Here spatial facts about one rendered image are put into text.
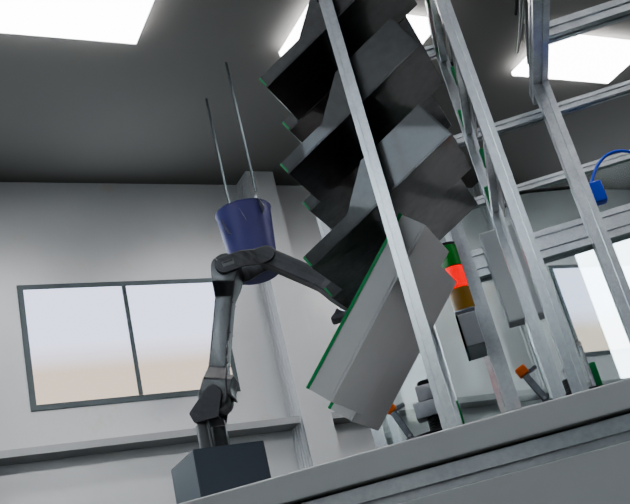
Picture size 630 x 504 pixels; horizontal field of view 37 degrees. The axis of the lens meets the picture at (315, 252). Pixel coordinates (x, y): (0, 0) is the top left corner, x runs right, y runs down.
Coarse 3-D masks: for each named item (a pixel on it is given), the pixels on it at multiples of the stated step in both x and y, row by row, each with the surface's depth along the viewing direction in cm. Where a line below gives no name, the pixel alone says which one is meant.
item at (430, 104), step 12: (432, 96) 155; (432, 108) 158; (444, 120) 163; (348, 180) 157; (336, 192) 158; (348, 192) 160; (312, 204) 157; (324, 204) 158; (336, 204) 160; (348, 204) 163; (324, 216) 161; (336, 216) 163
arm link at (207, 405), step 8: (208, 392) 177; (216, 392) 176; (200, 400) 176; (208, 400) 176; (216, 400) 176; (192, 408) 176; (200, 408) 176; (208, 408) 175; (216, 408) 175; (192, 416) 175; (200, 416) 175; (208, 416) 175; (216, 416) 175; (224, 416) 182
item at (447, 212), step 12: (456, 192) 151; (468, 192) 154; (444, 204) 152; (456, 204) 154; (468, 204) 157; (432, 216) 152; (444, 216) 155; (456, 216) 158; (432, 228) 155; (444, 228) 158; (360, 276) 151; (324, 288) 152; (336, 288) 151; (348, 288) 151; (336, 300) 152; (348, 300) 155
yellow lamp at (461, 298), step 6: (456, 288) 198; (462, 288) 198; (468, 288) 198; (450, 294) 199; (456, 294) 198; (462, 294) 197; (468, 294) 197; (456, 300) 198; (462, 300) 197; (468, 300) 197; (456, 306) 197; (462, 306) 196; (468, 306) 196; (474, 306) 197
